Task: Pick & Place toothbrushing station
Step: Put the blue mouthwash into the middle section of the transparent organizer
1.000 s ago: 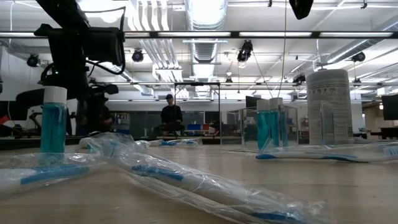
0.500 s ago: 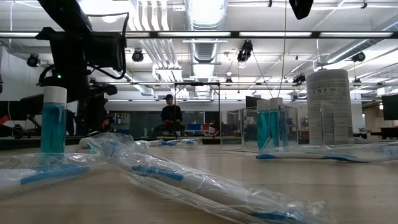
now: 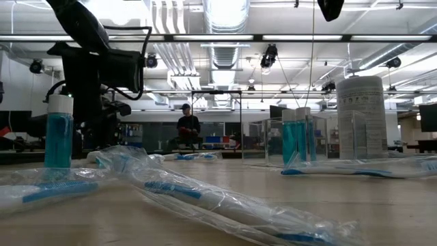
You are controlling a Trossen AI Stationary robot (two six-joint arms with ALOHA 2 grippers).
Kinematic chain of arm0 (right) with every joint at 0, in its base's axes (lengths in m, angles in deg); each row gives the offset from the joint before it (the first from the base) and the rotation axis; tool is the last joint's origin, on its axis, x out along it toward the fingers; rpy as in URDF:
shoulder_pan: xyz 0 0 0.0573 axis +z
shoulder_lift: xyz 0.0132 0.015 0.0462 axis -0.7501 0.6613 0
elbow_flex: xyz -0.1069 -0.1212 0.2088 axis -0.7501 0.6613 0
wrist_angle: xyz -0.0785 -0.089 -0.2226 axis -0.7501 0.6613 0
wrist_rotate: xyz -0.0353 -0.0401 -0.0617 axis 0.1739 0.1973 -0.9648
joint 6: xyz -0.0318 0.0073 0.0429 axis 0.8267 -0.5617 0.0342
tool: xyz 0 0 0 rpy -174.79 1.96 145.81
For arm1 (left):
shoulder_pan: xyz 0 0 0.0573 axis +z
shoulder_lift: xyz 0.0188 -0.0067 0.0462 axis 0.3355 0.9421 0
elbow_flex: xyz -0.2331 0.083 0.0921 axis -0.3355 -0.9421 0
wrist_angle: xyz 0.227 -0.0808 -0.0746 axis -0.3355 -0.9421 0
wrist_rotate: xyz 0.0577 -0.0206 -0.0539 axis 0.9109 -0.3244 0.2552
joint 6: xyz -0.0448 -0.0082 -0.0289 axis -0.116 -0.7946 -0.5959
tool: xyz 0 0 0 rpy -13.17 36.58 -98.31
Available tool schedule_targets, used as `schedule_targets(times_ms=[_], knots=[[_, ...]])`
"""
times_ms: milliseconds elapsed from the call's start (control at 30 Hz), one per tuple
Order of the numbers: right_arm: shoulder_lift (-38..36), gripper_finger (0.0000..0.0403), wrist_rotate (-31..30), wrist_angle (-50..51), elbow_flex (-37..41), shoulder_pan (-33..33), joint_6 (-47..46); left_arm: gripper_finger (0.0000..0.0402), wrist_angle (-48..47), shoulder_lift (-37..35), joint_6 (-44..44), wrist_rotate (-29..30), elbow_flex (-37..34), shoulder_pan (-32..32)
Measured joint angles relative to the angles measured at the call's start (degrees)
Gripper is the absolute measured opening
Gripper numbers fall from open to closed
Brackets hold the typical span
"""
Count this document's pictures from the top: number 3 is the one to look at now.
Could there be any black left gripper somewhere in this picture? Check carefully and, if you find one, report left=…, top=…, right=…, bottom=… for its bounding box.
left=47, top=42, right=132, bottom=148

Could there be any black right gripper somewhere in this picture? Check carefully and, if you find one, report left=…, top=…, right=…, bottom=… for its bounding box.
left=317, top=0, right=346, bottom=22

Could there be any clear acrylic organizer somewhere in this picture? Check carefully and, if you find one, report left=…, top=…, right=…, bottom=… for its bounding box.
left=241, top=109, right=369, bottom=168

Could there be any black overhead crossbar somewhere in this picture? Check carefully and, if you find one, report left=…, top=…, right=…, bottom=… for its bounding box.
left=0, top=33, right=437, bottom=43

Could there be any black monitor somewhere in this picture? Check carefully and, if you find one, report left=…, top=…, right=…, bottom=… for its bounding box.
left=269, top=105, right=285, bottom=120
left=419, top=103, right=437, bottom=133
left=0, top=110, right=33, bottom=133

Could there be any person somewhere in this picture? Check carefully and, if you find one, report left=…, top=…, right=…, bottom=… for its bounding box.
left=175, top=102, right=202, bottom=151

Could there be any white wrapped cup stack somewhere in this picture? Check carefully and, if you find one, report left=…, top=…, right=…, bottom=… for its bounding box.
left=336, top=75, right=391, bottom=161

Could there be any white ceiling pipe bundle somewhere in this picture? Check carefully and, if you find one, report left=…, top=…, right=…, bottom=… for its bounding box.
left=150, top=0, right=203, bottom=90

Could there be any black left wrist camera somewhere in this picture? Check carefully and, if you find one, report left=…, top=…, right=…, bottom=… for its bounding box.
left=98, top=50, right=144, bottom=94

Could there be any black metal table frame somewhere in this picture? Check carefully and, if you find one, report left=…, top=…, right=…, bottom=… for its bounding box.
left=0, top=148, right=260, bottom=165

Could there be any black background workstation frame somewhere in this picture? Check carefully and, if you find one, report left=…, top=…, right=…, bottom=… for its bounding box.
left=112, top=89, right=243, bottom=151

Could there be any silver ventilation duct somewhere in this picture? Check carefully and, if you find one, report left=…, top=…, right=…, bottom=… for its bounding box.
left=203, top=0, right=252, bottom=109

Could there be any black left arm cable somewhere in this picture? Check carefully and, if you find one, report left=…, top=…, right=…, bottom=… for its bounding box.
left=104, top=25, right=153, bottom=102

